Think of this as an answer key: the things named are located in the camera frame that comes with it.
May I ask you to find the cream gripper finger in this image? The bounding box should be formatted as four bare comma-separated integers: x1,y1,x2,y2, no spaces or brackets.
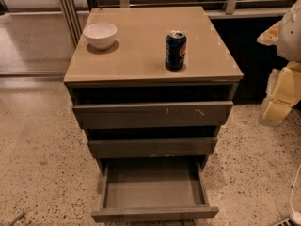
257,22,280,46
262,67,301,121

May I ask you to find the blue pepsi can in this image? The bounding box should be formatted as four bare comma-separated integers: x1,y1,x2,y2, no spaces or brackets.
166,31,187,71

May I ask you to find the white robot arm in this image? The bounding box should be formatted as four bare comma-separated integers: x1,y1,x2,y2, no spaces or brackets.
257,0,301,126

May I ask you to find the grey middle drawer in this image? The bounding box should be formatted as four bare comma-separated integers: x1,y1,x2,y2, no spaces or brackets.
88,137,217,158

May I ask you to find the grey top drawer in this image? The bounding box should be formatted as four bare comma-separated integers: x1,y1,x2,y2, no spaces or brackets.
72,101,233,129

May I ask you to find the grey drawer cabinet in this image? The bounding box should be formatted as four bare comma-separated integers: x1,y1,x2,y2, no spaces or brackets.
64,7,243,142

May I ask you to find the grey open bottom drawer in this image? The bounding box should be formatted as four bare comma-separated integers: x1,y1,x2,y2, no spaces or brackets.
91,156,218,222

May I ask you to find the white ceramic bowl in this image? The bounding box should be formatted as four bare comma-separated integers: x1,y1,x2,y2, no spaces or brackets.
83,23,118,50

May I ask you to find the grey rod on floor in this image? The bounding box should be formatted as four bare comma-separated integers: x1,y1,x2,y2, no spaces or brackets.
8,211,25,226

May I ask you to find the white cable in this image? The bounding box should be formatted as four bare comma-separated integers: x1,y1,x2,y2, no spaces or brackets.
289,163,301,226

